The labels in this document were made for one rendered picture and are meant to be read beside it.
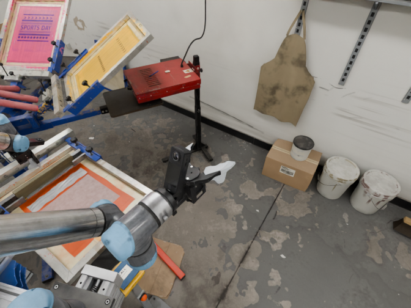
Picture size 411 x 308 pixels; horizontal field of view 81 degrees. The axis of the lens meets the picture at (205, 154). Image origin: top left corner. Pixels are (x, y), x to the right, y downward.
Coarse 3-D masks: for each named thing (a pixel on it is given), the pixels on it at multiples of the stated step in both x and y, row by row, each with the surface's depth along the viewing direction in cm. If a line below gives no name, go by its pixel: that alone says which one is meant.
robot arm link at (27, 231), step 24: (0, 216) 42; (24, 216) 45; (48, 216) 49; (72, 216) 53; (96, 216) 58; (120, 216) 63; (0, 240) 40; (24, 240) 44; (48, 240) 48; (72, 240) 53
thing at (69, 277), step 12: (48, 156) 160; (60, 156) 163; (36, 168) 153; (108, 168) 153; (12, 180) 146; (24, 180) 149; (132, 180) 146; (0, 192) 140; (144, 192) 140; (36, 252) 116; (48, 252) 116; (96, 252) 116; (48, 264) 112; (60, 264) 112; (84, 264) 112; (60, 276) 109; (72, 276) 109
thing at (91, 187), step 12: (72, 168) 158; (84, 168) 158; (60, 180) 151; (84, 180) 151; (96, 180) 151; (72, 192) 144; (84, 192) 144; (96, 192) 144; (108, 192) 144; (120, 192) 144; (84, 204) 139; (120, 204) 139
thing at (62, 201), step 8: (40, 192) 144; (32, 200) 141; (56, 200) 141; (64, 200) 141; (72, 200) 141; (24, 208) 137; (40, 208) 137; (48, 208) 137; (56, 208) 137; (64, 208) 137; (72, 208) 137; (88, 240) 124; (72, 248) 121; (80, 248) 121
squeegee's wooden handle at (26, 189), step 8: (64, 160) 149; (72, 160) 154; (48, 168) 144; (56, 168) 147; (64, 168) 151; (40, 176) 140; (48, 176) 144; (24, 184) 136; (32, 184) 138; (40, 184) 142; (16, 192) 132; (24, 192) 136
